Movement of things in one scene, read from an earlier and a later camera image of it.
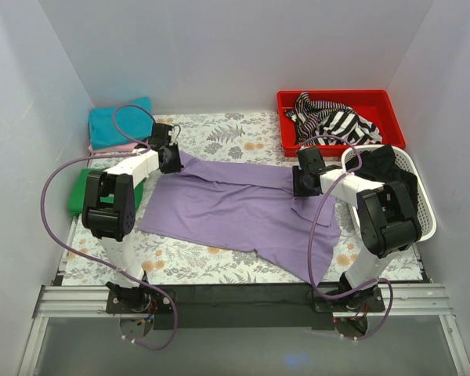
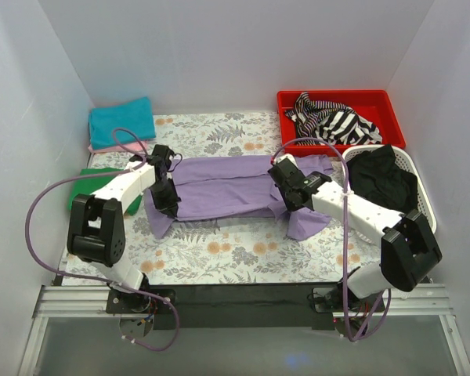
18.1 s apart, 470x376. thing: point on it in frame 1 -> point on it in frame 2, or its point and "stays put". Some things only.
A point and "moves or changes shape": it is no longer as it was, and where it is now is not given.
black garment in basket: x=379 y=165 stays put
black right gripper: x=302 y=184 -> x=283 y=177
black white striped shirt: x=312 y=119 stays put
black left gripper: x=172 y=161 -> x=166 y=197
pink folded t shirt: x=111 y=150 stays put
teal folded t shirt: x=132 y=121 stays put
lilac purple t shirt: x=247 y=210 moves or changes shape
